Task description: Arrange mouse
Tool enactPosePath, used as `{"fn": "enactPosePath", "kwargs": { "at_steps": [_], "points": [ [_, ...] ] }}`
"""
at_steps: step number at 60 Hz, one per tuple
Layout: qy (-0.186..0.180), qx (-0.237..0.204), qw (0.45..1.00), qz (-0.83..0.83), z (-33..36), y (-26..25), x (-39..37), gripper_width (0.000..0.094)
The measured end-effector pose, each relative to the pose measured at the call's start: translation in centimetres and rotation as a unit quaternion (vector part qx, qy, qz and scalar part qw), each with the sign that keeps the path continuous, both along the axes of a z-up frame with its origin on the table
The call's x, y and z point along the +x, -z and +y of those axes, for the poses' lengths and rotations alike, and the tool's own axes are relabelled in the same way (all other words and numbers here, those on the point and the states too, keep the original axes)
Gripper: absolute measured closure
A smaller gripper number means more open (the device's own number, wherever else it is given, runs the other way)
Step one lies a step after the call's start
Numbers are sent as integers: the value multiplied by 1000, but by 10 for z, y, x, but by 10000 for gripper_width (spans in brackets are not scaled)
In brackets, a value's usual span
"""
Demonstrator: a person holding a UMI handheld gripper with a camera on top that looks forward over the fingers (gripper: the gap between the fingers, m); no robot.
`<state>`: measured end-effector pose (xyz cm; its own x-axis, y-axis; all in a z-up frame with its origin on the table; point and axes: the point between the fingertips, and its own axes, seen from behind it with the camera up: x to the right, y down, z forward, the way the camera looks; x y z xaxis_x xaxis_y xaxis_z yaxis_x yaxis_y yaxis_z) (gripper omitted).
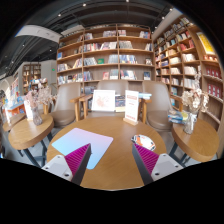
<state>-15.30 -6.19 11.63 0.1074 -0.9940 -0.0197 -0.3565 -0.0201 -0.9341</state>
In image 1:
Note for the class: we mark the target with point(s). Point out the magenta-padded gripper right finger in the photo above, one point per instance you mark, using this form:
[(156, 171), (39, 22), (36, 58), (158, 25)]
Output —
[(166, 165)]

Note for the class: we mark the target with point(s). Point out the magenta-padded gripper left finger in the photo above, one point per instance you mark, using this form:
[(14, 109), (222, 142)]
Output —
[(55, 166)]

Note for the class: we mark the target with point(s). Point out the white and orange computer mouse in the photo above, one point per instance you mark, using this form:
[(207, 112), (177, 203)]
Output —
[(143, 141)]

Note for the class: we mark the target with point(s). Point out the round wooden side table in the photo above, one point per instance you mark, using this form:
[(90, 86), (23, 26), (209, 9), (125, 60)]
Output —
[(30, 131), (196, 141)]

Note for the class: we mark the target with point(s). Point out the stack of colourful books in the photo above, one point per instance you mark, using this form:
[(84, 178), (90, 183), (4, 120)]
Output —
[(176, 117)]

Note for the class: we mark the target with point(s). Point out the glass vase with dried flowers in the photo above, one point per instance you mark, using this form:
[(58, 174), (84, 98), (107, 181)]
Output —
[(190, 121)]

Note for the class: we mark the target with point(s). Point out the glass vase with pink flowers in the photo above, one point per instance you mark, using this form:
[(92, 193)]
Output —
[(36, 116)]

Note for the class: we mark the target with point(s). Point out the small white table sign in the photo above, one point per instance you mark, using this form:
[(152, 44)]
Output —
[(28, 114)]

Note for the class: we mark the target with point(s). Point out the small round wooden table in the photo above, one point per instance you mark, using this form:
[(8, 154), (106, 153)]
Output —
[(13, 122)]

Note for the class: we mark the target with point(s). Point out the brown padded wooden armchair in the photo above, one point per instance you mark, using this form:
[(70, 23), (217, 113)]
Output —
[(66, 100), (111, 85), (160, 103)]

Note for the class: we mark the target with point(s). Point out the white sign on wooden base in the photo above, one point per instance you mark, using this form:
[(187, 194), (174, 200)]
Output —
[(132, 105)]

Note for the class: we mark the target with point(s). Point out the stack of light blue books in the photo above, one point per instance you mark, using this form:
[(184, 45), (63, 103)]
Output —
[(145, 96)]

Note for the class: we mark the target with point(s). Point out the orange book display table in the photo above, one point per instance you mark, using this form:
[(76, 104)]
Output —
[(13, 106)]

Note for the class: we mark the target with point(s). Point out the dark upright book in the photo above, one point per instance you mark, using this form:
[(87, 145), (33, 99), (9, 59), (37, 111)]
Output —
[(120, 103)]

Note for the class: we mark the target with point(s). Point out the white framed picture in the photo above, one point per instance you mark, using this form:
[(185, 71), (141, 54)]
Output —
[(103, 100)]

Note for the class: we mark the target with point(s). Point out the distant wooden bookshelf unit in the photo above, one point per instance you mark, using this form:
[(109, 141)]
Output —
[(31, 75)]

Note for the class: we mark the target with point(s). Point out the curved wooden bookshelf unit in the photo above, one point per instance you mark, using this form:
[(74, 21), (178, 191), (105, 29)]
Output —
[(186, 60)]

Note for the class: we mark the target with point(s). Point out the wide wooden bookshelf unit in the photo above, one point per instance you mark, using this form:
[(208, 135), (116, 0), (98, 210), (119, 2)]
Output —
[(105, 53)]

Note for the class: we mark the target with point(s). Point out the white ceiling panel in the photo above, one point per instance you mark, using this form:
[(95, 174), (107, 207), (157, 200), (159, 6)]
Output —
[(35, 33)]

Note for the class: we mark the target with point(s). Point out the ceiling spot lights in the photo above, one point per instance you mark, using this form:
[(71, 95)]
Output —
[(84, 4)]

